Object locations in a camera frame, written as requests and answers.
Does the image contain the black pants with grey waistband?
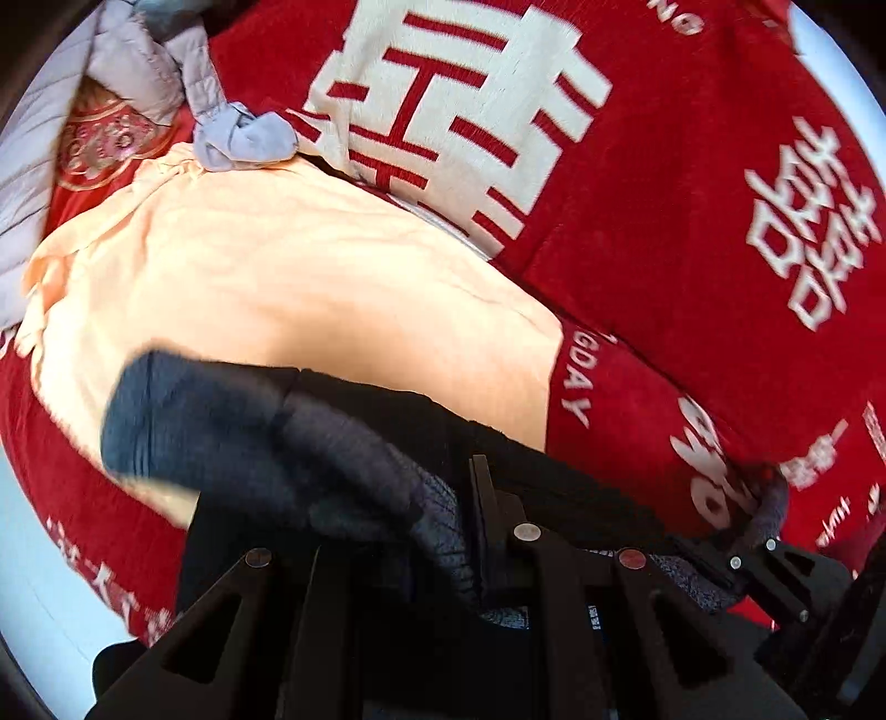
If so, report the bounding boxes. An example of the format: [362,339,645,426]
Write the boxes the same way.
[176,366,771,632]

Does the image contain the red embroidered round cushion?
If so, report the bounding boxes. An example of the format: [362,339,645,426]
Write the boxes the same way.
[44,78,194,235]

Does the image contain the red sofa cover with characters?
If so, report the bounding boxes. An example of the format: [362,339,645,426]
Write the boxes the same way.
[2,2,884,642]

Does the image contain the grey quilted jacket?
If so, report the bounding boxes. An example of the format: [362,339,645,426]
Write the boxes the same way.
[2,2,297,330]

